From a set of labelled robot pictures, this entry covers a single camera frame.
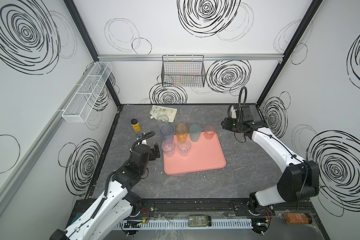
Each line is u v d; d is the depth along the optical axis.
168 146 0.93
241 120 0.65
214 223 0.71
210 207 0.75
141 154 0.55
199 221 0.67
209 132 0.99
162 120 1.06
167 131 0.97
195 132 0.98
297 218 0.68
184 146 0.93
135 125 0.99
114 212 0.57
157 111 1.15
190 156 0.93
